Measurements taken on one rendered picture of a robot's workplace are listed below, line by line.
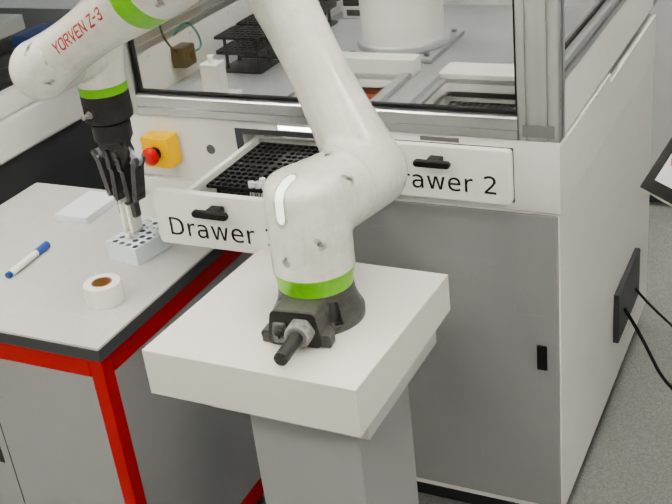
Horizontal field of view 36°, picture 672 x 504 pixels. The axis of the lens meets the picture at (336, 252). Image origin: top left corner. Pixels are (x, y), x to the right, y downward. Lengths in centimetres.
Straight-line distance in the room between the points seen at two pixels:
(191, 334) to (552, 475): 100
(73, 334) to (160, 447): 32
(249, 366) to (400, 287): 32
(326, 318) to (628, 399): 143
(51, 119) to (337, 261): 135
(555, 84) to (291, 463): 81
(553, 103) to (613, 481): 105
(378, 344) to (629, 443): 127
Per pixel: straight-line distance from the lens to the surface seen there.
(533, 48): 192
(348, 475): 171
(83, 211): 236
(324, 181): 154
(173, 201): 198
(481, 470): 243
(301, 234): 155
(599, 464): 267
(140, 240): 212
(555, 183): 200
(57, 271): 216
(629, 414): 284
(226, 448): 232
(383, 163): 165
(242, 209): 190
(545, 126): 196
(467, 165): 202
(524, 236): 207
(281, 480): 180
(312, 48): 167
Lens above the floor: 169
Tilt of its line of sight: 27 degrees down
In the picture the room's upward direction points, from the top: 7 degrees counter-clockwise
